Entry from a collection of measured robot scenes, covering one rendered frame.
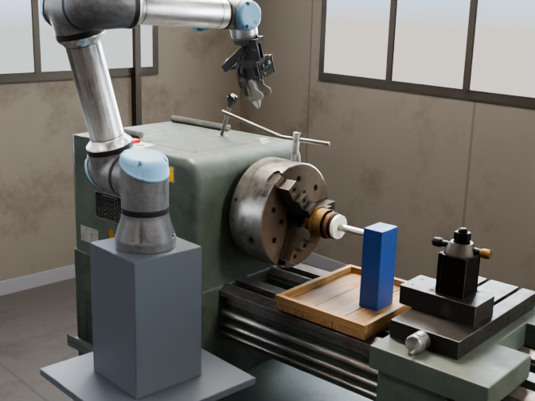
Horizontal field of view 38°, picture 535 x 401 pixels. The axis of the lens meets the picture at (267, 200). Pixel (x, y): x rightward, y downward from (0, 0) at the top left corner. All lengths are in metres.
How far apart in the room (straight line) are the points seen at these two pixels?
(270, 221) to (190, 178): 0.25
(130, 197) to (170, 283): 0.23
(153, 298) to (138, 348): 0.12
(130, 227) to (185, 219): 0.38
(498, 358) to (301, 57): 3.41
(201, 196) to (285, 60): 2.99
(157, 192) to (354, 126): 2.97
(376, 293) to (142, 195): 0.70
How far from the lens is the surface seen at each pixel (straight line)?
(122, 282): 1.89
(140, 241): 1.89
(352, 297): 2.23
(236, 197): 2.24
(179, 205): 2.24
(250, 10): 1.98
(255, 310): 2.27
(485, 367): 1.82
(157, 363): 1.96
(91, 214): 2.59
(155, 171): 1.86
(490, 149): 4.20
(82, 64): 1.91
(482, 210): 4.27
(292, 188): 2.18
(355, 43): 4.67
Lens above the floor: 1.71
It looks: 15 degrees down
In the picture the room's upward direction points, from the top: 2 degrees clockwise
